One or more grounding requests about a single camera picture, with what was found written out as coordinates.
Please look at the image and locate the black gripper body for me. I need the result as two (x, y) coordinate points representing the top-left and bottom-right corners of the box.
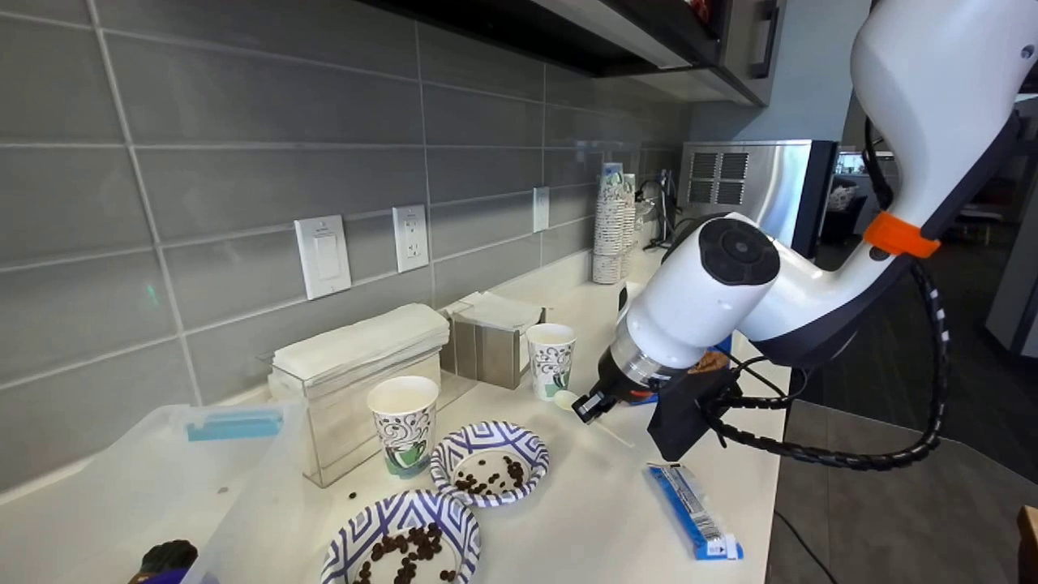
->
(589, 354), (657, 409)

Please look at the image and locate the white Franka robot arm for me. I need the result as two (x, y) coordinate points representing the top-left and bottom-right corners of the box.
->
(575, 0), (1038, 423)

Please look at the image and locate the blue white patterned bowl right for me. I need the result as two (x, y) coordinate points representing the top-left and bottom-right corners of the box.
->
(427, 420), (547, 511)

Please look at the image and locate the blue white patterned bowl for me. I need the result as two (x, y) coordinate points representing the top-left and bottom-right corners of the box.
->
(427, 420), (547, 511)
(321, 491), (480, 584)

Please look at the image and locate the blue white patterned bowl left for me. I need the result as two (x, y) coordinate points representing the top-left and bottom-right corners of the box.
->
(321, 491), (480, 584)

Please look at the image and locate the patterned paper cup far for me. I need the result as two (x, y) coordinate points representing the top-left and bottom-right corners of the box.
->
(526, 326), (575, 399)

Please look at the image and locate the patterned paper cup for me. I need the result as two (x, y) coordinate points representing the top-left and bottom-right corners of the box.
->
(526, 326), (575, 399)
(366, 377), (436, 476)

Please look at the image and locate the patterned paper cup near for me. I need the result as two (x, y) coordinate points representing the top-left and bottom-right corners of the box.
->
(366, 377), (436, 476)

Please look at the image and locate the stack of paper cups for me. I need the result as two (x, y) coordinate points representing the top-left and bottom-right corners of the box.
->
(592, 161), (634, 287)

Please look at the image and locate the large napkin dispenser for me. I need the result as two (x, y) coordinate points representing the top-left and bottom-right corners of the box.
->
(268, 305), (450, 486)

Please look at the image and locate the clear plastic storage bin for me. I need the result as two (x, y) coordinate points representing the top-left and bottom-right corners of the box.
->
(0, 403), (304, 584)

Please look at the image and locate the white wall outlet far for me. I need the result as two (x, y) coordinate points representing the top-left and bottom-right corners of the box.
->
(533, 189), (552, 229)

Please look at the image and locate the white wall outlet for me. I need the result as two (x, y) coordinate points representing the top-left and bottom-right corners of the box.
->
(533, 189), (552, 229)
(294, 215), (350, 297)

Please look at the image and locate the white light switch plate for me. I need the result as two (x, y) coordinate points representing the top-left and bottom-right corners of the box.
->
(391, 204), (427, 272)

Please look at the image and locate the black cable conduit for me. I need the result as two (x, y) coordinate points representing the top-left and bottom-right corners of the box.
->
(707, 255), (956, 475)

